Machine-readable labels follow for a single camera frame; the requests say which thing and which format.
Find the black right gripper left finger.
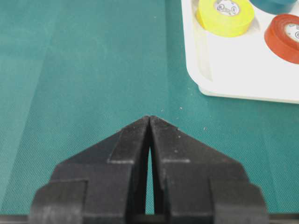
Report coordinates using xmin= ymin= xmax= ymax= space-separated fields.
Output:
xmin=28 ymin=116 xmax=150 ymax=224

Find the green tape roll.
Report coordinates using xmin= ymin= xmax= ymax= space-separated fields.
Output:
xmin=250 ymin=0 xmax=297 ymax=14

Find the green table cloth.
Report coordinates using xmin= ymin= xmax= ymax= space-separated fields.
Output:
xmin=0 ymin=0 xmax=299 ymax=215

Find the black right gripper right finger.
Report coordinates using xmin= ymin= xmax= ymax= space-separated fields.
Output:
xmin=150 ymin=116 xmax=269 ymax=224

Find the red tape roll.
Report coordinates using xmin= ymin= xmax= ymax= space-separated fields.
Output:
xmin=264 ymin=14 xmax=299 ymax=64

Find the white rectangular plastic case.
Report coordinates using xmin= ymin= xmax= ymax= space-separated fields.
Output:
xmin=181 ymin=0 xmax=299 ymax=104

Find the yellow tape roll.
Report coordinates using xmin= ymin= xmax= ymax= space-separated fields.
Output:
xmin=196 ymin=0 xmax=255 ymax=37

